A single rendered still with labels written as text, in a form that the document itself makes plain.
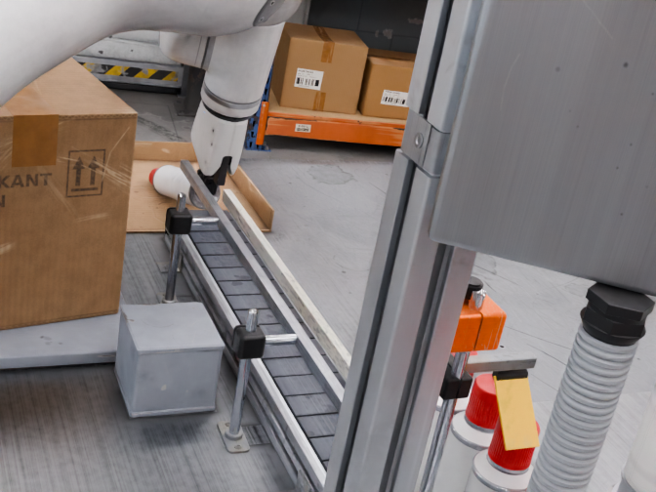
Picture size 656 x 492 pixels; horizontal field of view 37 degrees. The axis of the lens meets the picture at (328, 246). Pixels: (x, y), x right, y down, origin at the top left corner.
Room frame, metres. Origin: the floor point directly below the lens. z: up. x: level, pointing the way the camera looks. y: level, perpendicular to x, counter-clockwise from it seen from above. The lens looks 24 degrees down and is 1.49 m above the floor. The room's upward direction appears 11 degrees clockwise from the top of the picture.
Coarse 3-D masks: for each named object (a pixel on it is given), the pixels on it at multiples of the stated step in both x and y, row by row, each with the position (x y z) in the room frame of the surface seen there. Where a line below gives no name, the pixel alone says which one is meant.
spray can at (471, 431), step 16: (480, 384) 0.68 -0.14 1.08; (480, 400) 0.67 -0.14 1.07; (496, 400) 0.67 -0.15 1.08; (464, 416) 0.69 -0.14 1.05; (480, 416) 0.67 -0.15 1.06; (496, 416) 0.67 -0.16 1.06; (448, 432) 0.69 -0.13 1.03; (464, 432) 0.67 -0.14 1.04; (480, 432) 0.67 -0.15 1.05; (448, 448) 0.68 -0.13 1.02; (464, 448) 0.67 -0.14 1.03; (480, 448) 0.66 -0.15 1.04; (448, 464) 0.67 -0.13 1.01; (464, 464) 0.66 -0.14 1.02; (448, 480) 0.67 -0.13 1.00; (464, 480) 0.66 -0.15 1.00
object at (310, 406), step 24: (192, 216) 1.36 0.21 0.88; (192, 240) 1.27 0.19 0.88; (216, 240) 1.29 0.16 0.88; (216, 264) 1.21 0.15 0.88; (240, 264) 1.23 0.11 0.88; (264, 264) 1.24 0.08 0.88; (240, 288) 1.15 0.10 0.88; (240, 312) 1.09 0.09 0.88; (264, 312) 1.10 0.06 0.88; (312, 336) 1.07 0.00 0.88; (264, 360) 0.99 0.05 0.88; (288, 360) 1.00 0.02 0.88; (288, 384) 0.95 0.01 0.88; (312, 384) 0.96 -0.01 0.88; (312, 408) 0.91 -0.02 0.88; (312, 432) 0.86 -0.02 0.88
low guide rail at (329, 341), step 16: (224, 192) 1.39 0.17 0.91; (240, 208) 1.34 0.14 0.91; (240, 224) 1.31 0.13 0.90; (256, 240) 1.25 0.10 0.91; (272, 256) 1.20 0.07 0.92; (272, 272) 1.18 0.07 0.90; (288, 272) 1.16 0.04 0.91; (288, 288) 1.13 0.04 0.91; (304, 304) 1.08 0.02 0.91; (320, 320) 1.05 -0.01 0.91; (320, 336) 1.03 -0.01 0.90; (336, 336) 1.02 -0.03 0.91; (336, 352) 0.99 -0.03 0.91
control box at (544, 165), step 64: (512, 0) 0.47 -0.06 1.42; (576, 0) 0.47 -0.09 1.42; (640, 0) 0.47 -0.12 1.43; (512, 64) 0.47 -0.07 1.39; (576, 64) 0.47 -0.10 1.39; (640, 64) 0.46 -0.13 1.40; (512, 128) 0.47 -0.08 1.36; (576, 128) 0.47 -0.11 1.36; (640, 128) 0.46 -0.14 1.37; (448, 192) 0.48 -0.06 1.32; (512, 192) 0.47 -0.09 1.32; (576, 192) 0.47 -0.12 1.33; (640, 192) 0.46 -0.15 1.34; (512, 256) 0.47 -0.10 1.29; (576, 256) 0.46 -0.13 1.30; (640, 256) 0.46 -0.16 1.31
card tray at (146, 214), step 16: (144, 144) 1.66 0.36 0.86; (160, 144) 1.67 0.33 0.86; (176, 144) 1.69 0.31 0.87; (192, 144) 1.70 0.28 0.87; (144, 160) 1.66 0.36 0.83; (160, 160) 1.68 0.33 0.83; (176, 160) 1.69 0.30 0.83; (192, 160) 1.70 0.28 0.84; (144, 176) 1.59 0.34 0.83; (240, 176) 1.61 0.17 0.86; (144, 192) 1.52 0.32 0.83; (240, 192) 1.60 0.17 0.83; (256, 192) 1.53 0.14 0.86; (144, 208) 1.45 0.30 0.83; (160, 208) 1.46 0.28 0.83; (192, 208) 1.49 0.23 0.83; (224, 208) 1.51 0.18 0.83; (256, 208) 1.53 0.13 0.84; (272, 208) 1.47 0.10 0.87; (128, 224) 1.38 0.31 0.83; (144, 224) 1.39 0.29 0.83; (160, 224) 1.41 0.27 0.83; (256, 224) 1.48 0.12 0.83
